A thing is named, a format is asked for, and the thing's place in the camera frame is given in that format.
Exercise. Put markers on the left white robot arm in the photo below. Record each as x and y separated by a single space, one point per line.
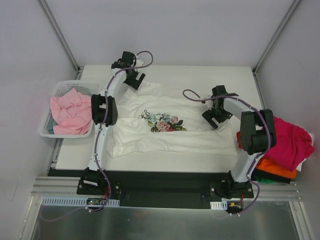
104 114

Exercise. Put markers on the orange t shirt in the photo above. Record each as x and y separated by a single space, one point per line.
269 166

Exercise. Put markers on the black t shirt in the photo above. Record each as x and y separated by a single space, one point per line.
271 176

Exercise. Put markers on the aluminium rail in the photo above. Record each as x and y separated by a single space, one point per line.
74 154

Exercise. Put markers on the red t shirt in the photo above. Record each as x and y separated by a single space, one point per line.
238 137

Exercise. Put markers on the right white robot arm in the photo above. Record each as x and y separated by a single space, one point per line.
257 137

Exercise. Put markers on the pink t shirt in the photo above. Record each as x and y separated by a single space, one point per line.
70 112

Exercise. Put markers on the left white cable duct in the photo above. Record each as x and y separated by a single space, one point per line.
78 202

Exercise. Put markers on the magenta t shirt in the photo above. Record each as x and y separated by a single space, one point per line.
293 145

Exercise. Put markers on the left aluminium frame post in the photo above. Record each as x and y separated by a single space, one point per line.
59 34

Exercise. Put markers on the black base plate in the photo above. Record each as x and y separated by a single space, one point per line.
147 189

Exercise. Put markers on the green t shirt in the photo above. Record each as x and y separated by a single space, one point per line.
264 180

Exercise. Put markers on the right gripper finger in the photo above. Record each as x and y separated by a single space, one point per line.
208 116
215 124

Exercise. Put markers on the aluminium frame post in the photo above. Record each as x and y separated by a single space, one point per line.
276 35
59 34

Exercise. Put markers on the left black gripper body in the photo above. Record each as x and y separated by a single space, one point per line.
135 78

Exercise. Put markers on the white plastic laundry basket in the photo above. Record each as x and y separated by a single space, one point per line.
69 115

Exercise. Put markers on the white floral t shirt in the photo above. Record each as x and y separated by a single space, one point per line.
151 122

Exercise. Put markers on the right white cable duct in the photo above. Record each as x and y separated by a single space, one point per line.
219 205

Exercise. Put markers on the white cable duct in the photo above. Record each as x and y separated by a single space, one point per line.
78 202
219 205

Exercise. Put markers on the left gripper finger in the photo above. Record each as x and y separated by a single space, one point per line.
132 82
139 79

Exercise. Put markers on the right aluminium frame post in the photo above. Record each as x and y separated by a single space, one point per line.
276 35

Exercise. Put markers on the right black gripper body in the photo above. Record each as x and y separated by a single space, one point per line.
215 117

